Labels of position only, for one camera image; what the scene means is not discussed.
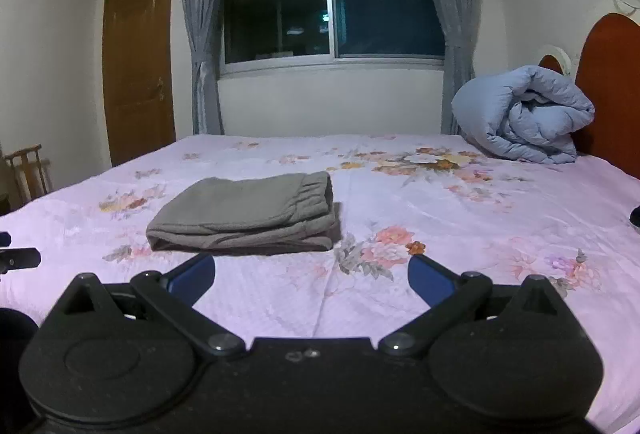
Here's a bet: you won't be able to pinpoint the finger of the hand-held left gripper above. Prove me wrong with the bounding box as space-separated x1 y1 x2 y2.
0 247 42 272

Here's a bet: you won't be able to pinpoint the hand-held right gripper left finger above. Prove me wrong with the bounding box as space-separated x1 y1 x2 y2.
54 252 247 359

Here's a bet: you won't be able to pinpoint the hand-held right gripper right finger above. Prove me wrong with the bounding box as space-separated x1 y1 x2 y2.
376 253 572 359

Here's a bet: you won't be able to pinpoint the grey pants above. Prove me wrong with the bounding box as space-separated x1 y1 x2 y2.
146 171 342 257

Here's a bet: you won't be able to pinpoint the pink floral bed sheet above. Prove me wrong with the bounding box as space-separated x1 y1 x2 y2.
0 133 640 434

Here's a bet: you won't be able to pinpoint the wooden chair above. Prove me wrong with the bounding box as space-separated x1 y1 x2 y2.
4 144 52 208

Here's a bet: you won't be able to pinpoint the light blue duvet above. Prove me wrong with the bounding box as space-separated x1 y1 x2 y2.
451 65 597 165

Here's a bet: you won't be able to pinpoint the brown wooden door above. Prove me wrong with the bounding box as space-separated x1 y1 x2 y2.
102 0 177 168

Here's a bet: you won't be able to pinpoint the grey curtain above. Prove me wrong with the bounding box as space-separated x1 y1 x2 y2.
408 0 484 135
177 0 234 136

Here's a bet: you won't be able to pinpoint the white round object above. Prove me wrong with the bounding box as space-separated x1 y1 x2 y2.
536 44 574 76

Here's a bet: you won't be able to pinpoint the brown wooden headboard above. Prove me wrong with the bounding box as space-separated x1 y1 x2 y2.
537 12 640 166

